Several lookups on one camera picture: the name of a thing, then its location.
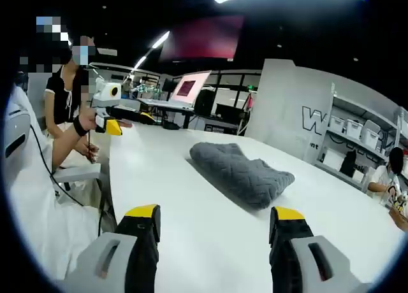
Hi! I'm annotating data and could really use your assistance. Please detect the black bag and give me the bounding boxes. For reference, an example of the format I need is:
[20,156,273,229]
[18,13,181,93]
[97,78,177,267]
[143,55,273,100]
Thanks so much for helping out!
[339,149,358,178]

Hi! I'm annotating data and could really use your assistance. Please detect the white shelving rack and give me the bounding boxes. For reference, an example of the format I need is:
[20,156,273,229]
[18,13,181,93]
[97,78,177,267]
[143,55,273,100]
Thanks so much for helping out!
[314,82,408,192]

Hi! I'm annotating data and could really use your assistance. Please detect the person's left hand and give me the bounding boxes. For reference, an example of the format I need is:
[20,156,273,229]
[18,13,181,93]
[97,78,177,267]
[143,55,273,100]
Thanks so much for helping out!
[78,109,99,132]

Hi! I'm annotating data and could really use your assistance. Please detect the white flat box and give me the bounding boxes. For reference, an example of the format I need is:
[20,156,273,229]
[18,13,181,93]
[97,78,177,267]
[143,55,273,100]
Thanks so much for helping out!
[323,149,345,173]

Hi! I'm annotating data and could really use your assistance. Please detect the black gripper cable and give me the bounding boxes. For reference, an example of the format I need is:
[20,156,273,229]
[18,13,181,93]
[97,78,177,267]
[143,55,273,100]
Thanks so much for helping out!
[87,129,108,237]

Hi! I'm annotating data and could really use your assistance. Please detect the black computer tower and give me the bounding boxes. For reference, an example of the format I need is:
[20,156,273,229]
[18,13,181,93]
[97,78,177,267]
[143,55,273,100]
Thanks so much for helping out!
[194,89,217,115]

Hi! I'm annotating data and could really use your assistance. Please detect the black device cable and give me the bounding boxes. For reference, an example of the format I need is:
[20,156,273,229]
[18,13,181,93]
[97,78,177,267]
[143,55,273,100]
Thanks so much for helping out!
[29,123,85,207]

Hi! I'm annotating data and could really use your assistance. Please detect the red hanging screen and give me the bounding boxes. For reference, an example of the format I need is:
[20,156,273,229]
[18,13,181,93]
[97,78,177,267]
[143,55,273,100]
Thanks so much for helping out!
[158,15,245,63]

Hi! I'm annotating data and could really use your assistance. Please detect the grey towel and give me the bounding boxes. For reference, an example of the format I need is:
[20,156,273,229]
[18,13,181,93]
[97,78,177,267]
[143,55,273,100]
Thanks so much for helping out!
[189,142,296,210]

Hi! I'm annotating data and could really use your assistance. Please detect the white worn device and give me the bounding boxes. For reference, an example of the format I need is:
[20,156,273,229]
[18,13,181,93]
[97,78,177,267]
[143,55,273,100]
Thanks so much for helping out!
[3,103,33,161]

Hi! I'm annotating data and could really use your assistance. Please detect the open laptop pink screen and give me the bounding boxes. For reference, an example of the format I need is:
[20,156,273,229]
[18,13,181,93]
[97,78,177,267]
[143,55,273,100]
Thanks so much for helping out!
[136,70,213,111]

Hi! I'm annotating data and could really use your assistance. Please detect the white chair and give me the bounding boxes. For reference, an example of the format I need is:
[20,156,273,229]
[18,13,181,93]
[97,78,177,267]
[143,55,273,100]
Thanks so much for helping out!
[52,162,116,233]

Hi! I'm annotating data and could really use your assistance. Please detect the black wristband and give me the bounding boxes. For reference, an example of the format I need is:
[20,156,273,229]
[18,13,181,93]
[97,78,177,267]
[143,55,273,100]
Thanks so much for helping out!
[72,115,89,137]

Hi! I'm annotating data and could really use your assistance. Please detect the white desk black legs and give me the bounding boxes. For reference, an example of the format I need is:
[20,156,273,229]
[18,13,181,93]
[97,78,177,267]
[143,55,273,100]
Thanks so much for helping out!
[136,98,196,129]

